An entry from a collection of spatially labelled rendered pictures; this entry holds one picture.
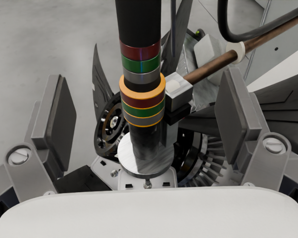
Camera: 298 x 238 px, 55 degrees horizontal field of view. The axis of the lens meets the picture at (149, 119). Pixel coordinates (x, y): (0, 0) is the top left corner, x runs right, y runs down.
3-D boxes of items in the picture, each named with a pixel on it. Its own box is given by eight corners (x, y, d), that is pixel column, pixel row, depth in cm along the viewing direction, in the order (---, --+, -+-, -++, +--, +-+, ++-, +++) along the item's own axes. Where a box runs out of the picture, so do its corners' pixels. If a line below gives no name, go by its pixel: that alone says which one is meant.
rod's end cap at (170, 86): (170, 89, 32) (171, 75, 31) (182, 98, 31) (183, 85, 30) (156, 96, 31) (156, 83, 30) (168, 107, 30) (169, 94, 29)
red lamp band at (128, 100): (147, 71, 30) (146, 61, 29) (174, 94, 27) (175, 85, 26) (111, 89, 28) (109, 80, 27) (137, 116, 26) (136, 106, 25)
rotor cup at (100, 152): (139, 189, 54) (77, 169, 48) (151, 120, 61) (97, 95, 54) (195, 182, 44) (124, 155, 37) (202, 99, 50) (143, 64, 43)
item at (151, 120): (147, 89, 32) (147, 80, 31) (173, 112, 29) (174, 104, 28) (114, 106, 30) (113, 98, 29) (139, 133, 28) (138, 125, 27)
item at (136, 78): (145, 55, 27) (145, 44, 26) (168, 73, 25) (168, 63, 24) (115, 69, 26) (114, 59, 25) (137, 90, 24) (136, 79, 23)
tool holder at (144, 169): (162, 116, 40) (163, 62, 33) (197, 150, 37) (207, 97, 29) (107, 150, 37) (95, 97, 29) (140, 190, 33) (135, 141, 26)
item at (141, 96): (147, 91, 32) (146, 58, 28) (172, 114, 30) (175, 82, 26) (115, 109, 30) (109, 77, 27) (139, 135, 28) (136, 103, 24)
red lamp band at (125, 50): (144, 31, 25) (144, 18, 24) (169, 49, 23) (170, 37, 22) (112, 46, 24) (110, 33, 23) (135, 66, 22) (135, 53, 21)
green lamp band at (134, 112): (147, 80, 31) (147, 71, 30) (174, 103, 28) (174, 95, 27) (113, 98, 29) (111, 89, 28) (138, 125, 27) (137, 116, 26)
